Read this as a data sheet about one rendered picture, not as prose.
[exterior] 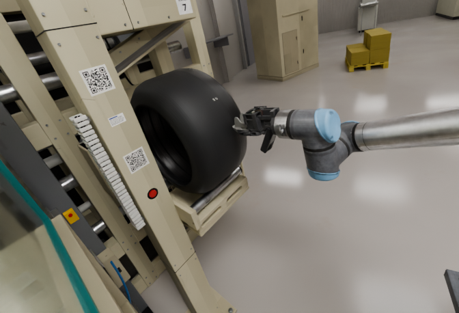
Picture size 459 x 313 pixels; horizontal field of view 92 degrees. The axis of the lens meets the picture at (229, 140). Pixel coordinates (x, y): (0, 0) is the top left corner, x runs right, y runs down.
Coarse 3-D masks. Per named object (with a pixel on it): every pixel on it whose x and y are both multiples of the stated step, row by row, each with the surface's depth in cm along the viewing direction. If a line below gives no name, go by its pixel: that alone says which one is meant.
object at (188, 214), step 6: (174, 198) 99; (174, 204) 96; (180, 204) 95; (180, 210) 94; (186, 210) 91; (192, 210) 90; (180, 216) 98; (186, 216) 92; (192, 216) 89; (186, 222) 96; (192, 222) 92; (198, 222) 92; (198, 228) 93
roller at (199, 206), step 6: (240, 168) 115; (234, 174) 112; (228, 180) 109; (222, 186) 106; (210, 192) 102; (216, 192) 103; (204, 198) 99; (210, 198) 101; (192, 204) 97; (198, 204) 97; (204, 204) 99; (198, 210) 96
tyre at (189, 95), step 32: (160, 96) 80; (192, 96) 80; (224, 96) 87; (160, 128) 123; (192, 128) 77; (224, 128) 83; (160, 160) 120; (192, 160) 83; (224, 160) 86; (192, 192) 99
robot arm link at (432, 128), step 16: (432, 112) 51; (448, 112) 48; (352, 128) 67; (368, 128) 62; (384, 128) 59; (400, 128) 55; (416, 128) 52; (432, 128) 50; (448, 128) 47; (352, 144) 67; (368, 144) 63; (384, 144) 60; (400, 144) 56; (416, 144) 54; (432, 144) 51; (448, 144) 49
